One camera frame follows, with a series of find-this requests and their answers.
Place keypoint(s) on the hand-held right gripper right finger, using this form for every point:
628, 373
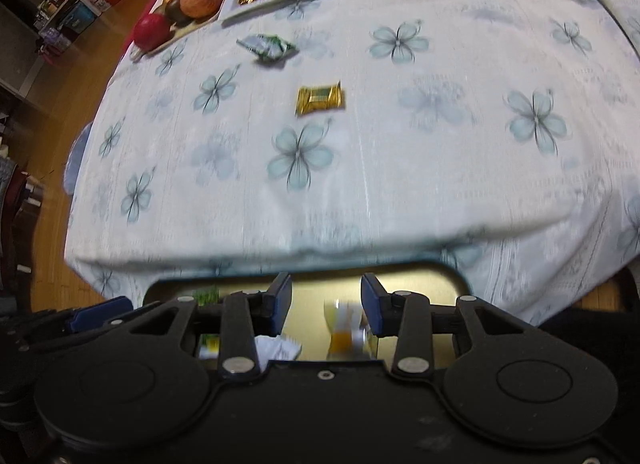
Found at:
372, 306

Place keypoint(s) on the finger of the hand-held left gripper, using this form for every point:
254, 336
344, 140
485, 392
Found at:
100, 316

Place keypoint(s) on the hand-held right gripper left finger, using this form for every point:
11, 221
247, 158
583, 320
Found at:
280, 304

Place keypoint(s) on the gold metal tin tray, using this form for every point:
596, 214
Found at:
315, 294

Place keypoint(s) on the yellow and white snack packet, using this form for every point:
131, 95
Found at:
342, 331

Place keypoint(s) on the long white snack packet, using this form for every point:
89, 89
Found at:
277, 346

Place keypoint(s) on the green candy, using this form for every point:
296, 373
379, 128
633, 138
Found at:
205, 296

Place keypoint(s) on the gold candy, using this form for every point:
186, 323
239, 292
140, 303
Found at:
320, 98

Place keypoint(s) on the large green snack packet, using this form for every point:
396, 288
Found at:
267, 47

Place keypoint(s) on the dark chair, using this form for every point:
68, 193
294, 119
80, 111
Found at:
20, 204

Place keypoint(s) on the white floral tablecloth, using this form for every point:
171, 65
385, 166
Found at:
400, 169

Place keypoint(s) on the grey-blue stool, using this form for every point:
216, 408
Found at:
75, 159

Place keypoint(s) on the beige fruit tray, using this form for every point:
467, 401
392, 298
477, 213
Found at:
165, 39

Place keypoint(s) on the red apple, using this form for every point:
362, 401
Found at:
152, 32

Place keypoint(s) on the brown kiwi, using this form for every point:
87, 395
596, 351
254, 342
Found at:
176, 12

